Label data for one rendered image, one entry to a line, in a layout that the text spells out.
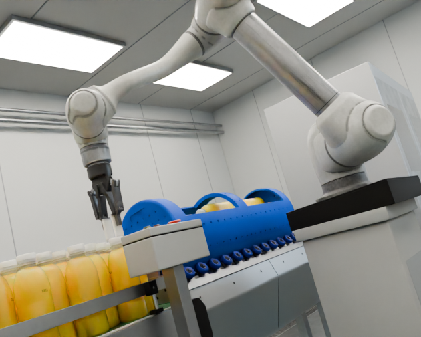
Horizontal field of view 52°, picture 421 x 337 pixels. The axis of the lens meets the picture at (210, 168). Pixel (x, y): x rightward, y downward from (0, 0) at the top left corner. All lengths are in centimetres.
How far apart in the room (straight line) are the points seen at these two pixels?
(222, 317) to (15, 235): 378
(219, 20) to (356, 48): 549
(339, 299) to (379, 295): 13
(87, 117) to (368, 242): 90
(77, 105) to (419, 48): 572
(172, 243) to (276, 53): 67
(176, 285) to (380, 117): 73
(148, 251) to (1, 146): 437
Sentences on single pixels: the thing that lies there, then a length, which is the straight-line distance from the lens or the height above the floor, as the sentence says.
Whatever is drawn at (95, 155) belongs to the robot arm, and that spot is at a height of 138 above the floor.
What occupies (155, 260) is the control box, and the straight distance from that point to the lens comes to 100.
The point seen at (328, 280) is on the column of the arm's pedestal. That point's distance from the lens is 149.
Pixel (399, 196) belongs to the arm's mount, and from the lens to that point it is 142.
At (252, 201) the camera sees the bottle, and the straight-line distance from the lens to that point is 204.
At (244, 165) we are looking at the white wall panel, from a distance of 757.
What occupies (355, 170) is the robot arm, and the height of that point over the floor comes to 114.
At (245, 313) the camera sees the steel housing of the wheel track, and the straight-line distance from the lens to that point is 163.
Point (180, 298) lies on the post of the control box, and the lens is 108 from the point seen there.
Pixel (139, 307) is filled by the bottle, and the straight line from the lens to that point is 114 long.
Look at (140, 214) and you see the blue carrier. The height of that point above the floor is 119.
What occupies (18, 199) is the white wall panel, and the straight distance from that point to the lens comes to 516.
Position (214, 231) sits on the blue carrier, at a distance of 153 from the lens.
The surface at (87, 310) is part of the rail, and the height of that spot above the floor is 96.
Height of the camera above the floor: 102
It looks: 10 degrees up
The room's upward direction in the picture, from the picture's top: 16 degrees counter-clockwise
